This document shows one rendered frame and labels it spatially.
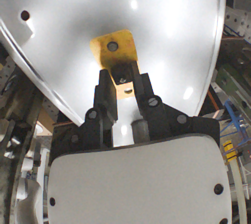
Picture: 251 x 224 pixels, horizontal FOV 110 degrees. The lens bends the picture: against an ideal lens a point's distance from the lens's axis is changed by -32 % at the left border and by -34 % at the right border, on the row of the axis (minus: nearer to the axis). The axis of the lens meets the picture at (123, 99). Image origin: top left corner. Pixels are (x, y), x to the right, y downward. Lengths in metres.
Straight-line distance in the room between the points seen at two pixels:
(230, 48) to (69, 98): 0.26
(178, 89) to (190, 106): 0.06
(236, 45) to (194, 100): 0.13
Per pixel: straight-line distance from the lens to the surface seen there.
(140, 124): 0.22
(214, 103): 0.33
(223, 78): 0.21
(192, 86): 0.18
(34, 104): 0.20
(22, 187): 0.74
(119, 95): 0.16
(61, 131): 0.34
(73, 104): 0.18
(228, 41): 0.27
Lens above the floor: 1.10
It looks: 39 degrees down
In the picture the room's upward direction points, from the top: 174 degrees clockwise
